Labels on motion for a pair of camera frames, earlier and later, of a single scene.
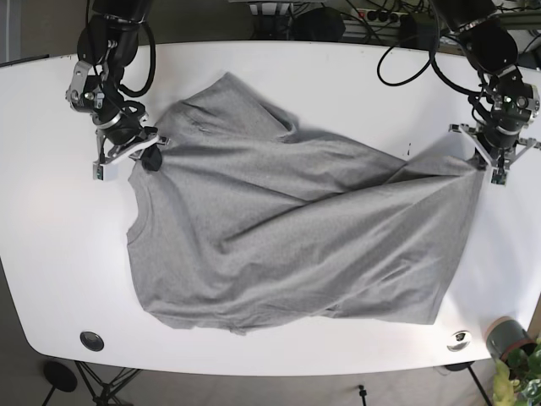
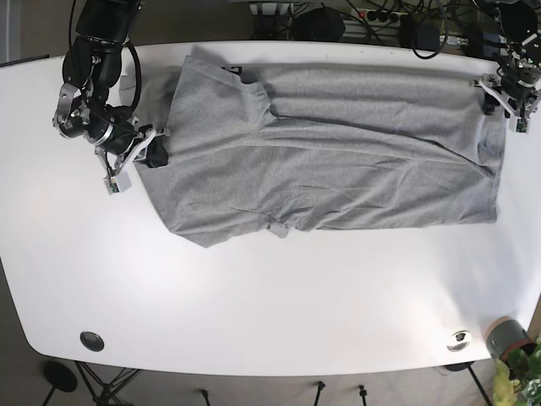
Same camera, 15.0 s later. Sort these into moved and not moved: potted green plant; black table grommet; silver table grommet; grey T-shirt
Moved: grey T-shirt
Not moved: silver table grommet; potted green plant; black table grommet
